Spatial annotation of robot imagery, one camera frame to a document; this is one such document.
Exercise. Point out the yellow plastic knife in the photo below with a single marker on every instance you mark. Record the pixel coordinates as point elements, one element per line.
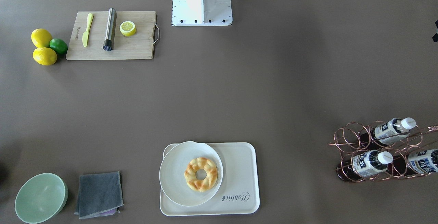
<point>85,36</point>

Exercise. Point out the green lime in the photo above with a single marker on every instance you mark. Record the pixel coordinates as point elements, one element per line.
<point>58,45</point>

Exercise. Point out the steel cylinder grater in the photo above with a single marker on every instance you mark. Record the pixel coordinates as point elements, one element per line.
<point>110,30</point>

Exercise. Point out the cream serving tray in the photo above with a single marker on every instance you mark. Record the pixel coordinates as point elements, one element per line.
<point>239,189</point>

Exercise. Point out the tea bottle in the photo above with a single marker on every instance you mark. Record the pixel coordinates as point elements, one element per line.
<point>423,162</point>
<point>364,165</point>
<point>387,134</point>

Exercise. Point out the glazed twisted donut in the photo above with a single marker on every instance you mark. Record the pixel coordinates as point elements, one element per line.
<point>201,174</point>

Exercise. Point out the wooden cutting board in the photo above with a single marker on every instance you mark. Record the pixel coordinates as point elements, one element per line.
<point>140,46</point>

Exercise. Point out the white round plate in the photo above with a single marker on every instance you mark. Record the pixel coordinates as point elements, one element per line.
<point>173,166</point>

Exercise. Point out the half lemon slice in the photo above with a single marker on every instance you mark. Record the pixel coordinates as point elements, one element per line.
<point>127,28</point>

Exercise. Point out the upper yellow lemon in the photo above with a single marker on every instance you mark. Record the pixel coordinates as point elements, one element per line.
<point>41,38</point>

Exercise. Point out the green ceramic bowl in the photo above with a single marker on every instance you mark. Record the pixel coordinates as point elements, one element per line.
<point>41,198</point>

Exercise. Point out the grey folded cloth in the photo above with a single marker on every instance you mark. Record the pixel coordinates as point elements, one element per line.
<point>99,195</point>

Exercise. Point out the copper wire bottle rack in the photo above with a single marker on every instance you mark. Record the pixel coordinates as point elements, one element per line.
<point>347,140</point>

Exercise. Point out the lower yellow lemon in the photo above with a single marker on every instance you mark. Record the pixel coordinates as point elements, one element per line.
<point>45,56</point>

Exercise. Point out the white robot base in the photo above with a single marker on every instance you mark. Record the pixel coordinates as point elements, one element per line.
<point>201,13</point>

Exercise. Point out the yellow lemon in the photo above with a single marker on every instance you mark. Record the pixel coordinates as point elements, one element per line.
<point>45,56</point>
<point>41,38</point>

